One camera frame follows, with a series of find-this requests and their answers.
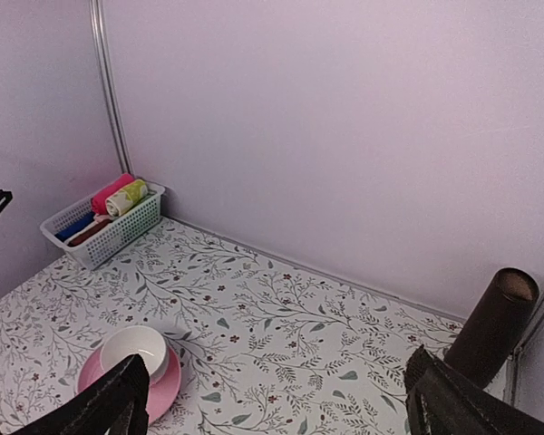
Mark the cream rolled towel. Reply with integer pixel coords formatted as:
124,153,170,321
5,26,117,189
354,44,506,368
94,215,112,223

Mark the blue rolled towel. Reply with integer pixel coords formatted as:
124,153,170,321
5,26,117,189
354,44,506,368
55,212,95,242

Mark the brown rolled towel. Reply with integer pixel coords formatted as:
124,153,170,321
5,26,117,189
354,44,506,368
65,219,112,247

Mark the white bowl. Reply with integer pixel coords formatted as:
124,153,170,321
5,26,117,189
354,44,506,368
99,325,169,385

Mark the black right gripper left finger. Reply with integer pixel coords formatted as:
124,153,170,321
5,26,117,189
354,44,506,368
17,354,150,435

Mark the white plastic basket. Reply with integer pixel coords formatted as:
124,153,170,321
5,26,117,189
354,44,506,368
40,182,165,270

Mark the dark brown cylinder cup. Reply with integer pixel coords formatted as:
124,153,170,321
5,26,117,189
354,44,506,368
444,267,539,389

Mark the yellow-green rolled towel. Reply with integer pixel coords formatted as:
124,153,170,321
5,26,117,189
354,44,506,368
105,179,149,218

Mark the pink rolled towel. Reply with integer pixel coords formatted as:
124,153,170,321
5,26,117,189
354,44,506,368
91,173,135,215

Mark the pink plate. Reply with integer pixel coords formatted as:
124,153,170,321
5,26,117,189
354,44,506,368
76,345,181,426

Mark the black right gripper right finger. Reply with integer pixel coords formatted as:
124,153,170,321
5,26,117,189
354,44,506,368
404,346,544,435

